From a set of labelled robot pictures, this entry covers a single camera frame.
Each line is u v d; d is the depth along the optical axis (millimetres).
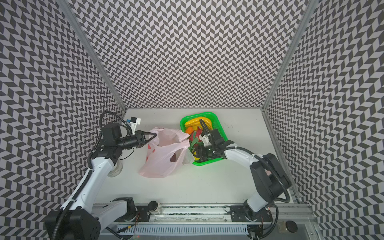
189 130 953
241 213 737
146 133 716
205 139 819
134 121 693
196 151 788
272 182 443
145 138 690
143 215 720
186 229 695
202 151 768
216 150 656
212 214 745
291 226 629
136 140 653
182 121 987
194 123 964
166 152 639
